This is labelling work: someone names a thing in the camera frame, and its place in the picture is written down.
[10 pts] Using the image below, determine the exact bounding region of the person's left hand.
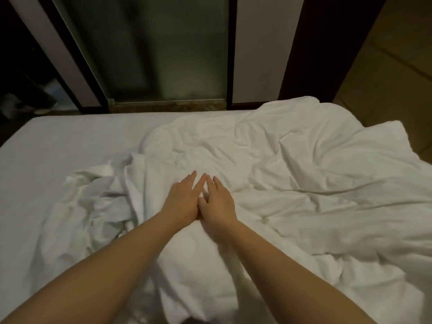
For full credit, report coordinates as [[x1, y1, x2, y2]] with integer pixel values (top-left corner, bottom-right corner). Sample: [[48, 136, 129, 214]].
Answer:
[[161, 169, 210, 230]]

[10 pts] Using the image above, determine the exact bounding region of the person's right hand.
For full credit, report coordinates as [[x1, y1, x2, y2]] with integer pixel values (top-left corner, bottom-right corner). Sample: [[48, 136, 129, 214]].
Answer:
[[197, 175, 240, 240]]

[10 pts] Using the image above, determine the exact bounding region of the white pillowcase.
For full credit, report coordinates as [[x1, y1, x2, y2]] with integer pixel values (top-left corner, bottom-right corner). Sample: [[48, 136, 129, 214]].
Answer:
[[37, 153, 160, 269]]

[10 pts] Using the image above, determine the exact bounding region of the white pillow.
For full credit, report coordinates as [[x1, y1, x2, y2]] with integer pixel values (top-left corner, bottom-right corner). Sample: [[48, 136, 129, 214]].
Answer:
[[233, 96, 432, 324]]

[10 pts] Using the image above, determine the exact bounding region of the white bed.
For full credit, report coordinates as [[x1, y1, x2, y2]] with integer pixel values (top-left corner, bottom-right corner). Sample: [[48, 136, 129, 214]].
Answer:
[[0, 108, 432, 324]]

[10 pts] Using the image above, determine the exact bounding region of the person's right forearm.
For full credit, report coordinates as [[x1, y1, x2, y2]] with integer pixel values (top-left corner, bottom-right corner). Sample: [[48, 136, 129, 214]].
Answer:
[[215, 219, 376, 324]]

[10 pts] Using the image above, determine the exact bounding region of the person's left forearm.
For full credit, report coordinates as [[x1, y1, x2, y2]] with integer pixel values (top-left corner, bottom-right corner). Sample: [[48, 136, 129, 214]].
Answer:
[[3, 212, 185, 324]]

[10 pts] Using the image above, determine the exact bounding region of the tan padded headboard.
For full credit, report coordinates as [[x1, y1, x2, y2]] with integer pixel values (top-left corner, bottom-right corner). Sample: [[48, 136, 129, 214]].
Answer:
[[333, 0, 432, 163]]

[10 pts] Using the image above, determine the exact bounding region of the dark wooden wall panel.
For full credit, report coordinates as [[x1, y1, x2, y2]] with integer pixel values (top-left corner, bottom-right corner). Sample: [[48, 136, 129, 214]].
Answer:
[[279, 0, 390, 103]]

